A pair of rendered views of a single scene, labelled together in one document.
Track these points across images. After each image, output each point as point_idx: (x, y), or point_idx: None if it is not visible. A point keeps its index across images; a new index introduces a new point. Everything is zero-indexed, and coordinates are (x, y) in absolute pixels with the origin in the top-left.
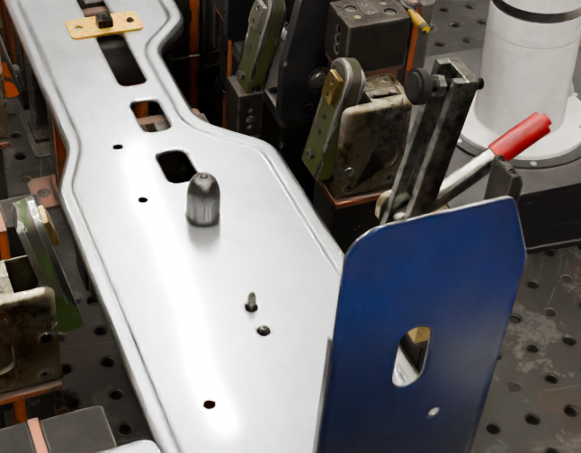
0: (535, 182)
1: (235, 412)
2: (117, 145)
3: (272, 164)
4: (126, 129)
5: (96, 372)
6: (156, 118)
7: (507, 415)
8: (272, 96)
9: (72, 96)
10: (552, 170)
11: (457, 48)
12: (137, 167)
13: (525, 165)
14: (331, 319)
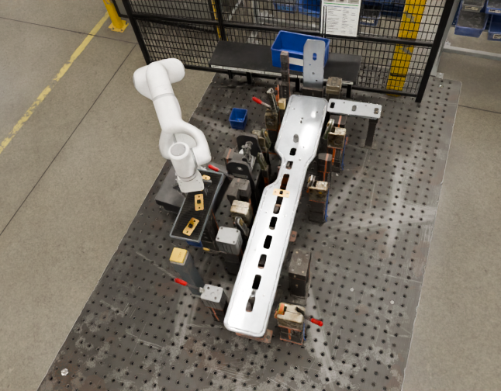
0: (209, 164)
1: (314, 109)
2: None
3: (278, 143)
4: (295, 163)
5: None
6: (286, 168)
7: None
8: (259, 169)
9: (299, 175)
10: (202, 164)
11: (161, 235)
12: (299, 153)
13: (206, 167)
14: (291, 115)
